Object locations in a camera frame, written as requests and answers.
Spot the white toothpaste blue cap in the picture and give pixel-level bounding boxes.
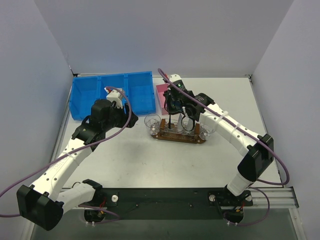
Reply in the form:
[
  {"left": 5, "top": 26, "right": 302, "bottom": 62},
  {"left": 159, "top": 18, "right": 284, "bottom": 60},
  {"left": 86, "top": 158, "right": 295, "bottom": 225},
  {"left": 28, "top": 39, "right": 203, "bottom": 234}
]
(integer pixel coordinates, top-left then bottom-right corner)
[{"left": 185, "top": 119, "right": 195, "bottom": 133}]

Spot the white toothpaste red cap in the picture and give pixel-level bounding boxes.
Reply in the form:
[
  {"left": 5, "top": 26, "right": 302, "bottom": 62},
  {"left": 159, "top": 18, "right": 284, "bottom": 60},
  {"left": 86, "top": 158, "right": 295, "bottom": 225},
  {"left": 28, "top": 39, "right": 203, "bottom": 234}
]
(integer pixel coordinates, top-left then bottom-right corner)
[{"left": 177, "top": 113, "right": 184, "bottom": 133}]

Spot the brown wooden tray holder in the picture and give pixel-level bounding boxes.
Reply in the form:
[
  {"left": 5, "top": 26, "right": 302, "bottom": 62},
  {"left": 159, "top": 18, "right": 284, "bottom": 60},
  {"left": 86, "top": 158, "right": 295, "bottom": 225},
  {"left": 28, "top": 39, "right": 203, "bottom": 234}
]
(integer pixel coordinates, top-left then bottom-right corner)
[{"left": 152, "top": 118, "right": 206, "bottom": 144}]

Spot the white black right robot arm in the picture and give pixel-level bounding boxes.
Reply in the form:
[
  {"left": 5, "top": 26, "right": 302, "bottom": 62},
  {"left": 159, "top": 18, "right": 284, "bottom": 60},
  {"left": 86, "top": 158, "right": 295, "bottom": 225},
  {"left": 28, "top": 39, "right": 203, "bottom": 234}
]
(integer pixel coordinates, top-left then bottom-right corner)
[{"left": 163, "top": 79, "right": 274, "bottom": 197}]

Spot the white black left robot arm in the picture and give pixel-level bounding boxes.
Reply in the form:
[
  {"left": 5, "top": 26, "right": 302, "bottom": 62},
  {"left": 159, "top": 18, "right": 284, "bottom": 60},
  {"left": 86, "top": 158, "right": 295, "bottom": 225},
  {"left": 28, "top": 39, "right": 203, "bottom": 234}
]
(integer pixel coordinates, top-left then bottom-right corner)
[{"left": 16, "top": 99, "right": 138, "bottom": 231}]

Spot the pink wooden drawer box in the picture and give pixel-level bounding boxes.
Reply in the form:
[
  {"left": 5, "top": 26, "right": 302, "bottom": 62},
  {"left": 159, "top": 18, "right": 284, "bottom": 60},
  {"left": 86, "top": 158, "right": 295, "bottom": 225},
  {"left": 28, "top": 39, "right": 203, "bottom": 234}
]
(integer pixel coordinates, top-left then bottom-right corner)
[{"left": 156, "top": 83, "right": 168, "bottom": 115}]

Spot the blue plastic bin right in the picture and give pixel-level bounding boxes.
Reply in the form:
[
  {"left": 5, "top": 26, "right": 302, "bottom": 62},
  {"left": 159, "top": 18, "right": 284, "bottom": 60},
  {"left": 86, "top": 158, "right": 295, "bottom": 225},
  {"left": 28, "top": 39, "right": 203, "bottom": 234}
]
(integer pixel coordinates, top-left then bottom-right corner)
[{"left": 125, "top": 71, "right": 156, "bottom": 116}]

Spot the blue plastic bin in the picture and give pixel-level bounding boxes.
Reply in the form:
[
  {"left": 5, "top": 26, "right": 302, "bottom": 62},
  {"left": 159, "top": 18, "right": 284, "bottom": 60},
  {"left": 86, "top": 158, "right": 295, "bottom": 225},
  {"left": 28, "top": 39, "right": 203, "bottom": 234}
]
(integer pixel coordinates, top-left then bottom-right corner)
[
  {"left": 125, "top": 71, "right": 156, "bottom": 116},
  {"left": 69, "top": 76, "right": 99, "bottom": 121},
  {"left": 98, "top": 73, "right": 128, "bottom": 99}
]

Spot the blue plastic bin middle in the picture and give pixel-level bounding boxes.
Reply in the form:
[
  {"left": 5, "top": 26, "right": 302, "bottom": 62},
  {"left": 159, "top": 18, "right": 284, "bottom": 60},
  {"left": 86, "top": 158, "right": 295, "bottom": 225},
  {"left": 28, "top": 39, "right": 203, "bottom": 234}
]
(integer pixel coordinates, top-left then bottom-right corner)
[{"left": 98, "top": 73, "right": 128, "bottom": 99}]

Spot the blue plastic bin left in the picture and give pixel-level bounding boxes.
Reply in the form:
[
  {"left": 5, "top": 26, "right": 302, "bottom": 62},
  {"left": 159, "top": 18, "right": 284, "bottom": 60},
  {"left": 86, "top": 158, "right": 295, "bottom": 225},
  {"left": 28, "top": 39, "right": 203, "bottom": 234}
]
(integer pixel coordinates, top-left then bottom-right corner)
[{"left": 69, "top": 76, "right": 99, "bottom": 121}]

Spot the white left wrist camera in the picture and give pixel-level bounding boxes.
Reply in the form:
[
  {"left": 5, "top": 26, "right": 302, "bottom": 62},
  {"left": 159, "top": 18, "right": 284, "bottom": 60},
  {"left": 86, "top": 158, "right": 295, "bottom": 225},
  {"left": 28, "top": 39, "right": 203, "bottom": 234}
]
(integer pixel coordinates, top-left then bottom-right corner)
[{"left": 104, "top": 87, "right": 124, "bottom": 109}]

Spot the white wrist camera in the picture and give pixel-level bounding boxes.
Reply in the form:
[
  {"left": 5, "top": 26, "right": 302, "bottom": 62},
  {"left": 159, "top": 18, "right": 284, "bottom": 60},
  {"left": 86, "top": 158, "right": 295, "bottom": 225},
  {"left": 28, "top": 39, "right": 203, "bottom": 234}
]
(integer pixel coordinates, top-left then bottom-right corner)
[
  {"left": 104, "top": 87, "right": 124, "bottom": 109},
  {"left": 167, "top": 74, "right": 182, "bottom": 83}
]

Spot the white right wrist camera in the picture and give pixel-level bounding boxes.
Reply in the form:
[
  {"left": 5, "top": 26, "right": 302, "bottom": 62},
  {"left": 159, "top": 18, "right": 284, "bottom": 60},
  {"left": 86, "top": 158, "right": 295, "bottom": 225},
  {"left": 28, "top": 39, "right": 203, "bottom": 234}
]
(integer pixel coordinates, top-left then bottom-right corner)
[{"left": 167, "top": 74, "right": 182, "bottom": 83}]

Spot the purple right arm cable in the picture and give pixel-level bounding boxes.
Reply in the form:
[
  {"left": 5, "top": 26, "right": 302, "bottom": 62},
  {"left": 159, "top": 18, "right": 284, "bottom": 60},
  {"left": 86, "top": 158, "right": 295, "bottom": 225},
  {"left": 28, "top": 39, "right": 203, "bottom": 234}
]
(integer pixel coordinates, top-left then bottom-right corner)
[{"left": 157, "top": 67, "right": 291, "bottom": 227}]

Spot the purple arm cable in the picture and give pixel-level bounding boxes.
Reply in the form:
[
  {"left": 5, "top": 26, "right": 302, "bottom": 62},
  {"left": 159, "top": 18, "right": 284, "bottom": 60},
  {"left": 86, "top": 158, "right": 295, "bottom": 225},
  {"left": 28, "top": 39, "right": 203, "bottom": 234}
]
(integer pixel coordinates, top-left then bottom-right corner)
[
  {"left": 0, "top": 86, "right": 132, "bottom": 225},
  {"left": 157, "top": 67, "right": 291, "bottom": 227}
]

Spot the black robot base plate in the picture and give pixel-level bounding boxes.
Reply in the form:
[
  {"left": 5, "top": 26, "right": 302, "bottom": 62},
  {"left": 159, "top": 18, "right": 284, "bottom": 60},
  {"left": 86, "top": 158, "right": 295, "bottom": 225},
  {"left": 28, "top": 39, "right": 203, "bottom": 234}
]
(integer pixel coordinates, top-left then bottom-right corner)
[{"left": 83, "top": 187, "right": 253, "bottom": 224}]

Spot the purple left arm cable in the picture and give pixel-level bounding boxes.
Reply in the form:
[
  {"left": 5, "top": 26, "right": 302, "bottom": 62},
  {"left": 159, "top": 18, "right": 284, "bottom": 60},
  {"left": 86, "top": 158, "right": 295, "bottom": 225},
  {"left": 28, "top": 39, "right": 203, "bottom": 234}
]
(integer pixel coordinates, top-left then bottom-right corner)
[{"left": 0, "top": 86, "right": 132, "bottom": 225}]

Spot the aluminium frame rail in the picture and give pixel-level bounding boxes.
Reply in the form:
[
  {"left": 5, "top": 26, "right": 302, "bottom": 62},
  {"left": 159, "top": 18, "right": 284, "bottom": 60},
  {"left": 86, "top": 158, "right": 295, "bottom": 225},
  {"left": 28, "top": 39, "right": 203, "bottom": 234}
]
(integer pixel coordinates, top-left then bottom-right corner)
[{"left": 29, "top": 188, "right": 300, "bottom": 211}]

